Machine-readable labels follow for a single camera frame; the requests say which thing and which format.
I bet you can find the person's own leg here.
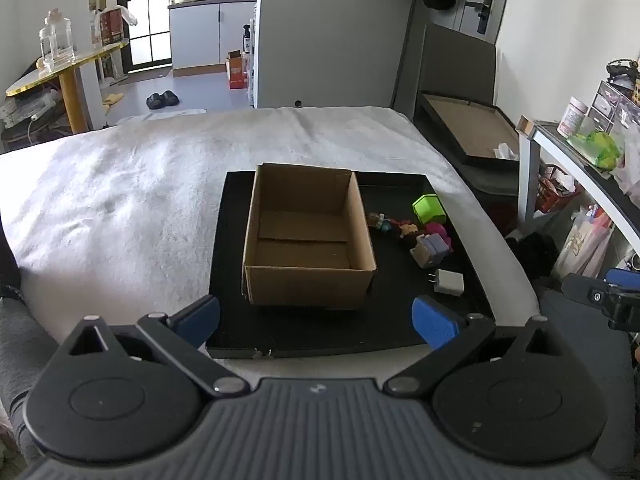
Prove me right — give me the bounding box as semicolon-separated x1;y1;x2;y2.
0;220;63;466

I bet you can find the white kitchen cabinet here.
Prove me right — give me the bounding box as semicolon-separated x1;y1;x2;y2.
167;0;258;72

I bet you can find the black door lock handle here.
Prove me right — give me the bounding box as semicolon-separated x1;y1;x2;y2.
465;0;496;36

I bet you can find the small drawer organiser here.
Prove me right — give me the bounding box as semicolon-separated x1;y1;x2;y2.
589;80;640;133

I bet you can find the small colourful figurine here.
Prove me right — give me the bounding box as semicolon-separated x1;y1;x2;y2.
367;212;397;233

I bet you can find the black-framed glass door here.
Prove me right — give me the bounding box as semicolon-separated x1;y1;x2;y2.
112;0;173;72

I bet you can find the white charger plug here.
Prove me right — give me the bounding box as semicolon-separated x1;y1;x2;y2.
427;269;465;297

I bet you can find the grey toy cube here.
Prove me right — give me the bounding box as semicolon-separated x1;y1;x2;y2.
410;232;451;268

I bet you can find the green toy cube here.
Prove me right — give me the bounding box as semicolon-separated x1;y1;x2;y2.
412;193;448;226

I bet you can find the red basket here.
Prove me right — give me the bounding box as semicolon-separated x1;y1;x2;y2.
537;164;583;213

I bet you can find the pink toy figure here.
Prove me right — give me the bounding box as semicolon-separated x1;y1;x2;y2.
422;222;453;253

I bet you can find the orange cardboard box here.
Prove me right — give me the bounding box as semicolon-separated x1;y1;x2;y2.
225;50;251;90

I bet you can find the white plastic bag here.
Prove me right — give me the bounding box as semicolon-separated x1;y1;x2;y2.
552;205;616;278

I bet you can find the brown door mat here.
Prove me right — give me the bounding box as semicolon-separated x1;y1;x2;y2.
110;67;174;84

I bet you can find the black frame with cardboard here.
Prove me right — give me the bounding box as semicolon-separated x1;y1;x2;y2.
417;91;521;170

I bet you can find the black bag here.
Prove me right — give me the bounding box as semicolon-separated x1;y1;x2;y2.
505;232;558;278

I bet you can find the red canister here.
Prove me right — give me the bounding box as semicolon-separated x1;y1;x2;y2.
92;5;136;48

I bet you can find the white side table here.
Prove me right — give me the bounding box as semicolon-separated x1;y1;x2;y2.
517;120;640;261

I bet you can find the green bag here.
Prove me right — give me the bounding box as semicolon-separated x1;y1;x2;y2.
567;130;626;168

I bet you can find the white canister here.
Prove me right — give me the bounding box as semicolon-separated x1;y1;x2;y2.
557;96;590;137

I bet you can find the white blanket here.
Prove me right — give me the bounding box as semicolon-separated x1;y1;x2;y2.
0;105;541;361

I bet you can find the folded cloth stack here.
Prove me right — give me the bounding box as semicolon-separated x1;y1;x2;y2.
0;89;58;126

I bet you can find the round gold table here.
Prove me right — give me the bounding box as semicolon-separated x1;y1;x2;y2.
5;40;131;136

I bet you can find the clear glass bottle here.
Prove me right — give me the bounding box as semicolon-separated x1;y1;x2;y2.
39;8;77;72

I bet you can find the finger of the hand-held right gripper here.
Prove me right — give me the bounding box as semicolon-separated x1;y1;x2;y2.
561;273;640;334
606;268;640;291

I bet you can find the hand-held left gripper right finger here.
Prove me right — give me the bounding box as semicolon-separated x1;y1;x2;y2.
382;296;576;399

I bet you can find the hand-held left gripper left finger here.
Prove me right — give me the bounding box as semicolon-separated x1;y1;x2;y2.
59;295;252;400

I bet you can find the black tray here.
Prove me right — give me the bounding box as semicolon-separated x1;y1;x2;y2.
205;170;496;361

